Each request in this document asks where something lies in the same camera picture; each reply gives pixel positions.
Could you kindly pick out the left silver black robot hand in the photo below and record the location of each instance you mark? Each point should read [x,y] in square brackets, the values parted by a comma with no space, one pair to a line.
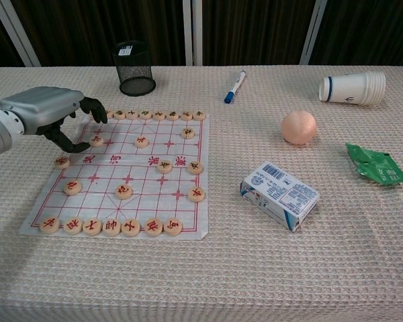
[43,104]

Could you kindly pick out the round wooden xiangqi piece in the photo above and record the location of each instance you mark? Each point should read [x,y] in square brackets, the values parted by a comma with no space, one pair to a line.
[110,115]
[195,167]
[111,227]
[120,114]
[72,187]
[61,162]
[141,141]
[187,115]
[97,140]
[164,166]
[172,115]
[73,225]
[92,226]
[158,116]
[199,115]
[187,133]
[123,191]
[132,115]
[173,226]
[49,225]
[130,227]
[145,115]
[196,194]
[153,226]

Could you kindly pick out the chinese chess board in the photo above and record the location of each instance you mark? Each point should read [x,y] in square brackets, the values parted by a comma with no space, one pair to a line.
[137,174]

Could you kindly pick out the black mesh pen holder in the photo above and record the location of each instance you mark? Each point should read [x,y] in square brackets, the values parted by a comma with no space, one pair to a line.
[134,77]

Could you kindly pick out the white blue marker pen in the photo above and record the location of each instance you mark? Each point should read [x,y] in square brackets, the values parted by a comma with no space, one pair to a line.
[235,85]

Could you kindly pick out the beige waffle tablecloth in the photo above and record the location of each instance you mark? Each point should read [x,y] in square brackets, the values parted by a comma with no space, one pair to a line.
[221,268]

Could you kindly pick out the blue white carton box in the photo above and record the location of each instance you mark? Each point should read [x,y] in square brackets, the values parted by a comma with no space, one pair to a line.
[278,194]

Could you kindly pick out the orange ball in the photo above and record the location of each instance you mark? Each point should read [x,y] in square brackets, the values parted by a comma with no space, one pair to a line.
[299,127]

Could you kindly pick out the green snack packet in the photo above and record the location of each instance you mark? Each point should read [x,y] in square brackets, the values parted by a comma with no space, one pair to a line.
[376,166]

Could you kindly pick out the white partition frame post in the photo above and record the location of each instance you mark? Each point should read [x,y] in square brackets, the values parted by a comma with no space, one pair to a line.
[16,33]
[187,33]
[313,33]
[197,33]

